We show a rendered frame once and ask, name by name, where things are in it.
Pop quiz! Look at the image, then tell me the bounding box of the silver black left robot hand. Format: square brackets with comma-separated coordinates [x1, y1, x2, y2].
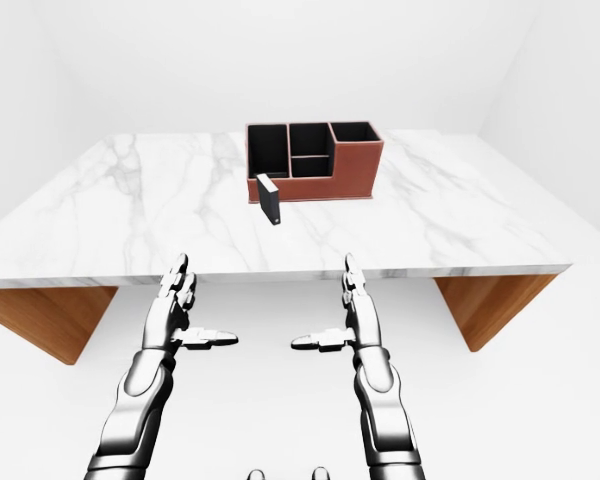
[140, 252, 240, 356]

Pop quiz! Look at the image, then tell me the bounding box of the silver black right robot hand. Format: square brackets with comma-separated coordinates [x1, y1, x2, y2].
[290, 252, 387, 354]

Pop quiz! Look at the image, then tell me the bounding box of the small black book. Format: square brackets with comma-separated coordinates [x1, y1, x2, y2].
[255, 173, 283, 227]

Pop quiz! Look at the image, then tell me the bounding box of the red-brown desk caddy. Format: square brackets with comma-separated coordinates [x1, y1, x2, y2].
[244, 120, 384, 205]

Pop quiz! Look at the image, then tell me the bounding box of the wooden table leg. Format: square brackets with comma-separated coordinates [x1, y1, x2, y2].
[432, 273, 560, 353]
[0, 285, 120, 366]

